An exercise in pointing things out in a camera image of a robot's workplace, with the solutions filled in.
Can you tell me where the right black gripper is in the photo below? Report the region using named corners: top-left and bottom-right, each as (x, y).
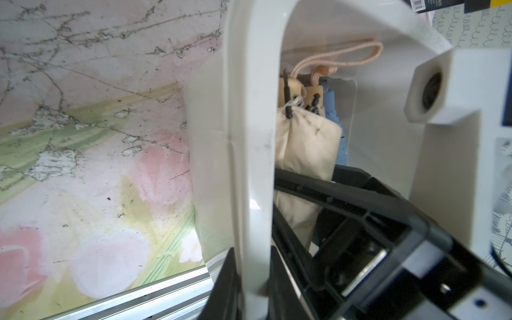
top-left (273, 166), bottom-right (511, 319)

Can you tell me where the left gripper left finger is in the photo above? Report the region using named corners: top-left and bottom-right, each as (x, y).
top-left (198, 248), bottom-right (239, 320)

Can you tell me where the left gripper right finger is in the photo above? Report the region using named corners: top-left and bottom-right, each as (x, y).
top-left (267, 247), bottom-right (311, 320)

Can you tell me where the beige umbrella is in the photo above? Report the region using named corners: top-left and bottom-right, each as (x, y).
top-left (273, 37), bottom-right (384, 251)

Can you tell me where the blue umbrella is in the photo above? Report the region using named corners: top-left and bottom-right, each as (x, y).
top-left (320, 80), bottom-right (347, 165)

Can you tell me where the white plastic storage box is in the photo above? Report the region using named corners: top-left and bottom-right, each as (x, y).
top-left (184, 1), bottom-right (451, 319)

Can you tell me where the pink floral table mat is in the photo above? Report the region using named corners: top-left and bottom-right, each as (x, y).
top-left (1, 1), bottom-right (229, 319)

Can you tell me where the yellow black toolbox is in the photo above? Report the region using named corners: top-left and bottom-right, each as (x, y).
top-left (403, 0), bottom-right (511, 13)

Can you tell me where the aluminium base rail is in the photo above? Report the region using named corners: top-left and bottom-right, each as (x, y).
top-left (48, 250), bottom-right (227, 319)

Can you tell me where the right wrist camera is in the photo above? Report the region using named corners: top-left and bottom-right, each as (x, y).
top-left (404, 48), bottom-right (511, 258)

